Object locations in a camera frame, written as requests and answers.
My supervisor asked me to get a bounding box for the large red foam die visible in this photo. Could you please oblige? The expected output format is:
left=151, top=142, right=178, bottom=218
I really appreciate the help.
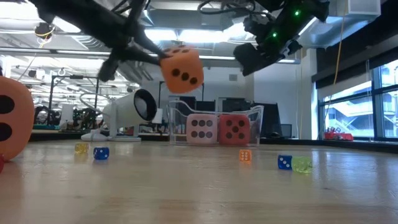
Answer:
left=218, top=114, right=251, bottom=146

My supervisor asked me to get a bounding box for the hanging yellow cord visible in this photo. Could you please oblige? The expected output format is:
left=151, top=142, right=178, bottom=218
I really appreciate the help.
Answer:
left=333, top=14, right=346, bottom=85

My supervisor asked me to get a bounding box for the small green translucent die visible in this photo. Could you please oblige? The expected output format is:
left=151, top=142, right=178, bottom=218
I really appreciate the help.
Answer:
left=291, top=156, right=313, bottom=174

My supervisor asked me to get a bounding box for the white projector cable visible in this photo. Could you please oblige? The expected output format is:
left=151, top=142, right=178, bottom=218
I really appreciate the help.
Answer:
left=79, top=92, right=108, bottom=116

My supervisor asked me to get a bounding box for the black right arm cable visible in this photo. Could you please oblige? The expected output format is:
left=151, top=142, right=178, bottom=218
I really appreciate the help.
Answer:
left=197, top=0, right=259, bottom=16

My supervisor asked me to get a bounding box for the small blue die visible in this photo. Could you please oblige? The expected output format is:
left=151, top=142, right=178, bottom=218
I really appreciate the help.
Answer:
left=277, top=154, right=294, bottom=170
left=93, top=146, right=110, bottom=161

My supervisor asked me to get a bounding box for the large pink foam die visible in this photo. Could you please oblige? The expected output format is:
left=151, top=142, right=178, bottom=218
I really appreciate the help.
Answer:
left=185, top=113, right=220, bottom=145

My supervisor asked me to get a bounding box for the ceiling light strip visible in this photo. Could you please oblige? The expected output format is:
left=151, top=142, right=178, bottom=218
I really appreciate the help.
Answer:
left=198, top=54, right=236, bottom=61

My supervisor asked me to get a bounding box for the small orange die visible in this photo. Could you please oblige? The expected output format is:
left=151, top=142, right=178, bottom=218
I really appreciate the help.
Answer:
left=239, top=149, right=252, bottom=164

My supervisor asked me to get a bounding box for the black metal frame stand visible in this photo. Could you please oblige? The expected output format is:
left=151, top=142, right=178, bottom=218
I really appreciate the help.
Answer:
left=47, top=74, right=100, bottom=125

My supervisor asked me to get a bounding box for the red tray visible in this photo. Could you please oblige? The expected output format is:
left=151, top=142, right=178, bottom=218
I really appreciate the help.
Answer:
left=323, top=126, right=354, bottom=141

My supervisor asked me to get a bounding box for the large dark monitor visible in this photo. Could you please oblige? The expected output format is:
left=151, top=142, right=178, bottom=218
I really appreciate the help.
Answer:
left=251, top=102, right=282, bottom=138

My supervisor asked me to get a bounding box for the large orange foam die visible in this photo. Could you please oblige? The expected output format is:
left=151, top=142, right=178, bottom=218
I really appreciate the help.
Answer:
left=159, top=45, right=205, bottom=95
left=0, top=76, right=35, bottom=162

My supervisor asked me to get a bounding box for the black monitor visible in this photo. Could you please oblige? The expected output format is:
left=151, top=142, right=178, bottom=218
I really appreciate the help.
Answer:
left=178, top=95, right=197, bottom=110
left=222, top=98, right=251, bottom=113

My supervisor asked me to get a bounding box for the small yellow translucent die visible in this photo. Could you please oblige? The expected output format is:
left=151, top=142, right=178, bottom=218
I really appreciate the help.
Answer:
left=74, top=142, right=90, bottom=154

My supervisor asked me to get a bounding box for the white security camera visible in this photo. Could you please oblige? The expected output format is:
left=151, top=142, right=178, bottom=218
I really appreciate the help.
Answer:
left=80, top=88, right=159, bottom=142

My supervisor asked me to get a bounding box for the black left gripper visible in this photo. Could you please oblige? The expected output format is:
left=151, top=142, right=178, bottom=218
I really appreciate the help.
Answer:
left=98, top=24, right=172, bottom=82

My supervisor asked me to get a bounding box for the clear plastic bin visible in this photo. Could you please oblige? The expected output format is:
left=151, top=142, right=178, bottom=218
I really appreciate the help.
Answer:
left=167, top=100, right=264, bottom=147

